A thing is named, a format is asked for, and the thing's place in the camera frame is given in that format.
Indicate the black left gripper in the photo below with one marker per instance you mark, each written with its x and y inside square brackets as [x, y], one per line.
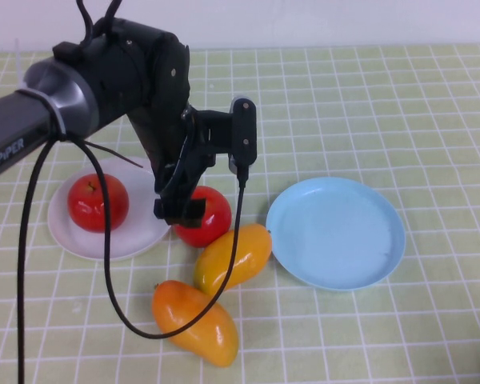
[164, 152]

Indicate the shiny red apple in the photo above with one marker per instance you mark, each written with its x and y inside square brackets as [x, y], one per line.
[84, 208]
[218, 216]

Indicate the yellow orange mango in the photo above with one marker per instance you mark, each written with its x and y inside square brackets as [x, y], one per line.
[254, 248]

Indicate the deep orange mango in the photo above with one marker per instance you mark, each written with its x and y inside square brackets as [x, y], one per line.
[220, 344]

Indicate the white round plate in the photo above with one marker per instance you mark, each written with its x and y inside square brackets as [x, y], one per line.
[136, 236]

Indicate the light blue round plate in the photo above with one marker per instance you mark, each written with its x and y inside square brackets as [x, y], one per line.
[336, 236]

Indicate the thin black zip tie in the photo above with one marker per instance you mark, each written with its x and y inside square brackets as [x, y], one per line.
[120, 156]

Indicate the white zip tie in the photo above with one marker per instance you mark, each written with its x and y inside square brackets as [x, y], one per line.
[58, 116]

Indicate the green white checked tablecloth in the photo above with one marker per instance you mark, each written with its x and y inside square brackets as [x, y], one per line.
[384, 120]

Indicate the black left camera bracket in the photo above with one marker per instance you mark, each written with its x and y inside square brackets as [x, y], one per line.
[216, 128]

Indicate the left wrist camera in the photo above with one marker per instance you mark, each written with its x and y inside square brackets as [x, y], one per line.
[244, 132]

